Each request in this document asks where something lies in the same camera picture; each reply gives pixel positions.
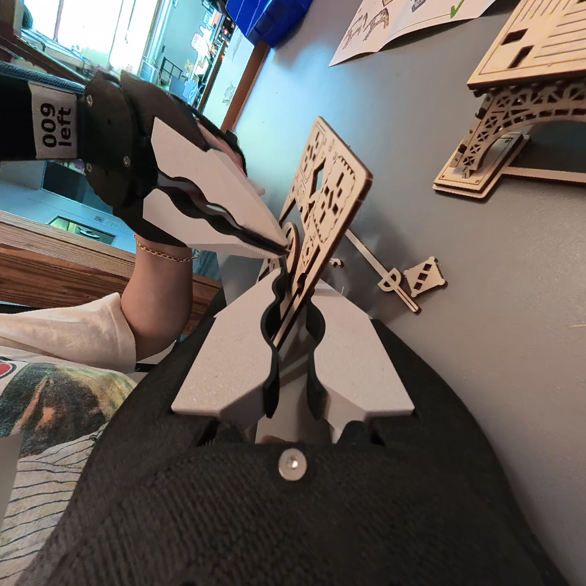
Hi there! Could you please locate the wooden plank bench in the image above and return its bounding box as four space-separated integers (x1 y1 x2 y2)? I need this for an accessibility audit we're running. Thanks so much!
0 222 223 335

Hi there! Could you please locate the person's left forearm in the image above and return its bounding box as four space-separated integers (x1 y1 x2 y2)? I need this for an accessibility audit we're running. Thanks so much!
120 247 197 362

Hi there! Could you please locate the person's left hand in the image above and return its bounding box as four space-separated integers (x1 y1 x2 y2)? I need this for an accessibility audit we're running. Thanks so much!
201 125 246 178

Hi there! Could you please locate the bright window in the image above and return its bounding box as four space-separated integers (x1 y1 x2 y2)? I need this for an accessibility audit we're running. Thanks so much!
23 0 161 74

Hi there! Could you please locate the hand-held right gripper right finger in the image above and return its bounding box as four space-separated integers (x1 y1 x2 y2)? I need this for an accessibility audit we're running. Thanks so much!
306 280 415 443

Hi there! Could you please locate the small square wooden piece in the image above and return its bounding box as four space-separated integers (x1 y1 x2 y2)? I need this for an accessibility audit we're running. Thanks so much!
403 256 447 298

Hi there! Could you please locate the grey desk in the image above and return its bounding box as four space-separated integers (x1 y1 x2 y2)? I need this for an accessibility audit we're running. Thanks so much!
192 0 586 586

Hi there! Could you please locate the blue plastic bin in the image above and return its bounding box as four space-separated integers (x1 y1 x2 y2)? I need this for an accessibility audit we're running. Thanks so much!
226 0 314 46

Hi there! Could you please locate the wooden puzzle parts sheet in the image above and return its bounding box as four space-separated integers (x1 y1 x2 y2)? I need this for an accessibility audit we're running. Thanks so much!
259 116 372 349

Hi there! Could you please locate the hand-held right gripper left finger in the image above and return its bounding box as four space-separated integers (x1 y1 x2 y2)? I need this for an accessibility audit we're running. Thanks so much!
172 268 288 432

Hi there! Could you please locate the brown wooden post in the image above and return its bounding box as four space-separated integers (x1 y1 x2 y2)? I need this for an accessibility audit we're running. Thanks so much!
220 41 271 131

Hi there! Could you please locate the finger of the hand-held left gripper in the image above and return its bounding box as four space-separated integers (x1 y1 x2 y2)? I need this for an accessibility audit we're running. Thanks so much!
149 116 290 252
142 183 288 260

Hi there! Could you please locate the thin wooden strip piece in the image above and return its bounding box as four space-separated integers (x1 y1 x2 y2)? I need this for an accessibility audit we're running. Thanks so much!
344 228 421 314

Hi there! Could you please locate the white instruction sheet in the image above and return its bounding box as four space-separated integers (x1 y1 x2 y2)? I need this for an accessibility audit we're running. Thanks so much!
329 0 497 67

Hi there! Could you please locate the wooden tower base model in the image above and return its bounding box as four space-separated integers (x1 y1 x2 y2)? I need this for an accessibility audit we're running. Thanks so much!
432 0 586 200

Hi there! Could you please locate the person's printed shirt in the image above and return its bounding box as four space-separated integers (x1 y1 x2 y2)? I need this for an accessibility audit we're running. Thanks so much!
0 293 138 586

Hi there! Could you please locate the gold chain bracelet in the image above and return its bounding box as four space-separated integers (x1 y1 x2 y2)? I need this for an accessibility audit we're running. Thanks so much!
134 233 201 264

